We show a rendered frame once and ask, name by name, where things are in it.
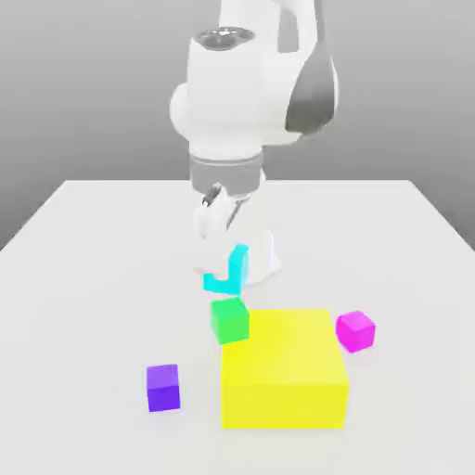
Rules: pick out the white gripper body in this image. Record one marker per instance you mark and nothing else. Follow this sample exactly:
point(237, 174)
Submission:
point(213, 230)

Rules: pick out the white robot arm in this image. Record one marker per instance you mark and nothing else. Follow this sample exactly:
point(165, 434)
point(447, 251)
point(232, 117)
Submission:
point(230, 96)

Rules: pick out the small green cube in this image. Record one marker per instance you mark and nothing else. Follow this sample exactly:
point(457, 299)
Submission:
point(230, 320)

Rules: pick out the small purple cube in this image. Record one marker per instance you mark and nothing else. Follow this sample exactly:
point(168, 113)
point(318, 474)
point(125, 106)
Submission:
point(163, 389)

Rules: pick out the small magenta cube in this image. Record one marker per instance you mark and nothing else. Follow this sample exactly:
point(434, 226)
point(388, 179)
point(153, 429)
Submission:
point(355, 331)

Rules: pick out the large yellow box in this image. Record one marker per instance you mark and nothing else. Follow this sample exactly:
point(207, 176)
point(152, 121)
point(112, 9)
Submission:
point(284, 371)

